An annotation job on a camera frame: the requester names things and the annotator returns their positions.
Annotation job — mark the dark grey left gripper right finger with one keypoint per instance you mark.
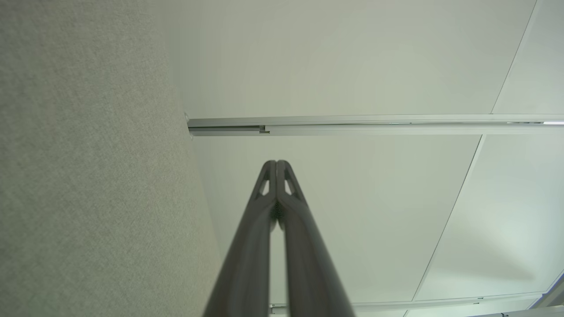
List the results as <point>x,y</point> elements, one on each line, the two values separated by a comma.
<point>308,264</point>

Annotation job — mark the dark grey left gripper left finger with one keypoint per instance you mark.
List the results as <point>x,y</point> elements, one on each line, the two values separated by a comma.
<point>246,264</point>

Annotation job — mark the white metal wall rail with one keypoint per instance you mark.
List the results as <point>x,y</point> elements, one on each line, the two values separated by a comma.
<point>440,304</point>

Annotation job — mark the grey metal partition post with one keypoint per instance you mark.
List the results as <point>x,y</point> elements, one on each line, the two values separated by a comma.
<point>374,125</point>

